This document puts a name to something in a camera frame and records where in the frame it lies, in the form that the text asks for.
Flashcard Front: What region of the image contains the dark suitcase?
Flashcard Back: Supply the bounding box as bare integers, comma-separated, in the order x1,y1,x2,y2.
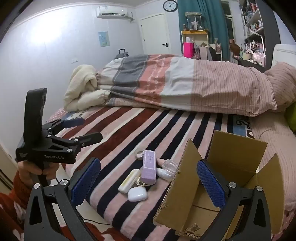
114,48,129,59

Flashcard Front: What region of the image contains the white door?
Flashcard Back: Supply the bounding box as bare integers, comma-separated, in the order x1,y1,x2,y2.
139,13,171,55

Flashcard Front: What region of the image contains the blue wall poster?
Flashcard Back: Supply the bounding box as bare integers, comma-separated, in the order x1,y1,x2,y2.
98,31,109,47

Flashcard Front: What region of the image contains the brown plush toy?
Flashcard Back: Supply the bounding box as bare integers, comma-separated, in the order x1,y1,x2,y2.
230,39,241,57

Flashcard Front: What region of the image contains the teal curtain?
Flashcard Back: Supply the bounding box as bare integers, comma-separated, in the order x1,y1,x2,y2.
178,0,229,62

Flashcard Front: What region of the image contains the green cushion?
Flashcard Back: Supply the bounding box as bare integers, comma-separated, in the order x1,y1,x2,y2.
284,107,296,133

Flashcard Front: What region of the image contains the person's left hand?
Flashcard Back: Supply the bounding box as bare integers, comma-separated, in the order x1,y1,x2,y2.
18,160,60,186

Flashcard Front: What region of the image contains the white headboard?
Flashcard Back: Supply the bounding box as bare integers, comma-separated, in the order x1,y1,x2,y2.
270,44,296,70

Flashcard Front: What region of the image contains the pink grey white duvet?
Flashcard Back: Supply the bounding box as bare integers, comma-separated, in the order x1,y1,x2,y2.
96,54,278,117

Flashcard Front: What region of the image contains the purple carton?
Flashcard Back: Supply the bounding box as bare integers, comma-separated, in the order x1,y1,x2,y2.
141,150,158,186

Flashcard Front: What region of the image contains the cream fleece blanket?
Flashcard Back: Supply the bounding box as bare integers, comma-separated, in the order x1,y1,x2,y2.
63,65,111,112

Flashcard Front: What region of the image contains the bright pink bag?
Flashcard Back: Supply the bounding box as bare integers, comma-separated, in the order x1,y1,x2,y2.
183,42,195,58

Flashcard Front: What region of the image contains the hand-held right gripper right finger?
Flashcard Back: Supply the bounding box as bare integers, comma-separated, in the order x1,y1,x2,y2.
196,159,271,241

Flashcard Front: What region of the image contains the beige paper bag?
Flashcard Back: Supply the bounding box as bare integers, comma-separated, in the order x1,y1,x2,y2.
199,46,210,60

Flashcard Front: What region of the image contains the small white bottle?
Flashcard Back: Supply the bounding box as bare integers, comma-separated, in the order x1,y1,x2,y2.
156,167,172,181

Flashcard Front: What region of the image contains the pink ribbed bed sheet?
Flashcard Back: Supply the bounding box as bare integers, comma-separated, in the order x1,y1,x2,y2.
251,111,296,209

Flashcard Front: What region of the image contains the black cable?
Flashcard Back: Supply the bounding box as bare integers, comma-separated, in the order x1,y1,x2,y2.
81,219,111,226

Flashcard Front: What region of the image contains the clear bottle with pink cap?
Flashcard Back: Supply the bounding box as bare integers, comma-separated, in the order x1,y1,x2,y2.
155,159,178,178

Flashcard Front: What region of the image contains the pink striped pillow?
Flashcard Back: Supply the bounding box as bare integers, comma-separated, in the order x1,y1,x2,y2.
264,62,296,112

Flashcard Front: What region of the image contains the gold-rimmed small trinket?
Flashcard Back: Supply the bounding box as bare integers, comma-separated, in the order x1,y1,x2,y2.
134,178,152,187

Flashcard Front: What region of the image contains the round wall clock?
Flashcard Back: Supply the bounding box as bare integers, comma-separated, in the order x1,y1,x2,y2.
163,0,178,11

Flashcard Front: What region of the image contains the window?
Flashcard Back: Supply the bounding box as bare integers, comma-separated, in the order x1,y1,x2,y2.
221,0,233,42

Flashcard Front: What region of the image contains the grey bookshelf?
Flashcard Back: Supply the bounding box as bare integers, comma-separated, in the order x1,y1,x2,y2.
240,0,281,67

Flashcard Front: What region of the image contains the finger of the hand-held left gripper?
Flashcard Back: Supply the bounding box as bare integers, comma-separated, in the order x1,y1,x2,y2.
69,132,103,149
43,117,85,135

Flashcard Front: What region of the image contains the yellow wooden cabinet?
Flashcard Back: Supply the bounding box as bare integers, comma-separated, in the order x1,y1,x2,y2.
181,30,210,56

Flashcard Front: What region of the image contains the white air conditioner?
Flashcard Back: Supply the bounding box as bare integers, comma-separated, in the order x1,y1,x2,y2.
96,6,129,18

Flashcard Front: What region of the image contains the striped blanket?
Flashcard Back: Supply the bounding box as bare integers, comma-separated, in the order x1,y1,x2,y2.
46,105,255,237

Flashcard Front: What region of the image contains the white and yellow oblong case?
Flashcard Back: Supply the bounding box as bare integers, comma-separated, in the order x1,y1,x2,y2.
118,169,141,194

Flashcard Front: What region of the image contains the white rack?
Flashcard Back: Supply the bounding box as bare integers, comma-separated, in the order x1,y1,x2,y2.
209,38,223,61

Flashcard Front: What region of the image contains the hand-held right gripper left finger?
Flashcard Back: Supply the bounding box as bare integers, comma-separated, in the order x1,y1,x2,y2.
23,157,101,241

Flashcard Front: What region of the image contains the cardboard box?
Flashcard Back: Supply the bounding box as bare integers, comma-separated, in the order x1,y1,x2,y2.
153,130,285,241

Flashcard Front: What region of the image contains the white earbud case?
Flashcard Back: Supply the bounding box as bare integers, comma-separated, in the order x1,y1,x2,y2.
128,186,148,202

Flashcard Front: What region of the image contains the glass display case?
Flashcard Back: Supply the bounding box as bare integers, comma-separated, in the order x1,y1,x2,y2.
185,11,204,32

